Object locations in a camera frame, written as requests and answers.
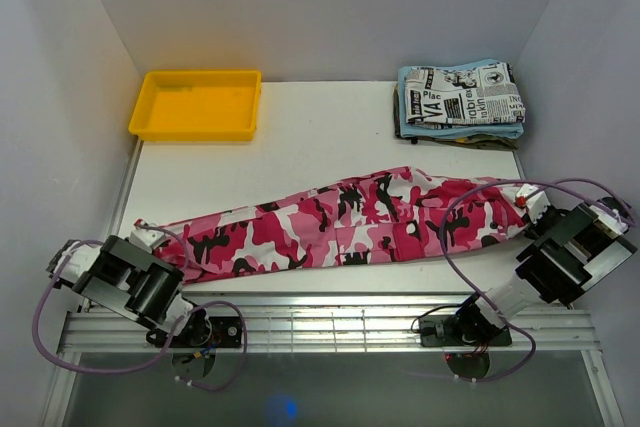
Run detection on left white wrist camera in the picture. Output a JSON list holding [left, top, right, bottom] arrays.
[[127, 226, 165, 252]]

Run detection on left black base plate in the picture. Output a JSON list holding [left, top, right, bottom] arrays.
[[171, 316, 243, 349]]

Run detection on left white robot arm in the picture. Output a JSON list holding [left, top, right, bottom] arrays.
[[47, 235, 213, 348]]

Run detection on pink camouflage trousers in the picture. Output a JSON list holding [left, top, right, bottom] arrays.
[[133, 166, 528, 284]]

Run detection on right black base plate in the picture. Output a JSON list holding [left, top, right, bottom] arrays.
[[419, 315, 512, 349]]

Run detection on yellow plastic tray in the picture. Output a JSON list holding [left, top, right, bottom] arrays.
[[128, 70, 262, 142]]

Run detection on newspaper print folded trousers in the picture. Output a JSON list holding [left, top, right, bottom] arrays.
[[395, 59, 526, 140]]

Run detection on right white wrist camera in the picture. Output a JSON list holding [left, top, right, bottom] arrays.
[[515, 183, 551, 223]]

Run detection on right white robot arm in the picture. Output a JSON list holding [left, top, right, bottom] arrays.
[[451, 197, 638, 344]]

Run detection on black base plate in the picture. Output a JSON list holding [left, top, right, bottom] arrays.
[[171, 316, 243, 349], [419, 315, 512, 349]]

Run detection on aluminium rail frame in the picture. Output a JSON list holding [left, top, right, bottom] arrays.
[[42, 139, 624, 427]]

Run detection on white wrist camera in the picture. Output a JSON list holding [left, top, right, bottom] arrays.
[[127, 226, 165, 252], [515, 183, 551, 223]]

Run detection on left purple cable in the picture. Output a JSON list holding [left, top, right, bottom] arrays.
[[32, 225, 249, 393]]

